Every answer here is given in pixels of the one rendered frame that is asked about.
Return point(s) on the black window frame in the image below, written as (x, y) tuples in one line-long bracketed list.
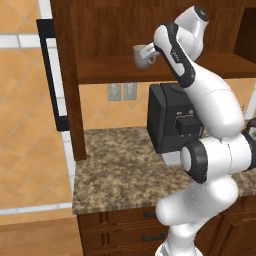
[(50, 73)]

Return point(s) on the white mug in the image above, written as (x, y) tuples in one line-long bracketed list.
[(139, 59)]

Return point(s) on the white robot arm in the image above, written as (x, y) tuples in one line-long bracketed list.
[(213, 110)]

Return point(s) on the black coffee machine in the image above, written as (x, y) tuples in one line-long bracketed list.
[(165, 120)]

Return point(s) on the wooden wall cabinet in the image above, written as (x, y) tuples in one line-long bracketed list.
[(113, 36)]

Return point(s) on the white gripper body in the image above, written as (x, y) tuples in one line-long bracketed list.
[(149, 51)]

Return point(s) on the dark small object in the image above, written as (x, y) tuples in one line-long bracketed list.
[(251, 128)]

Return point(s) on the wooden drawer front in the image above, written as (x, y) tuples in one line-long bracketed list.
[(113, 237), (128, 215), (123, 252)]

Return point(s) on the wooden base cabinet door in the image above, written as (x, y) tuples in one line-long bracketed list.
[(236, 230)]

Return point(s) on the grey wall outlet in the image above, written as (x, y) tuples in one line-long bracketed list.
[(114, 91), (130, 91)]

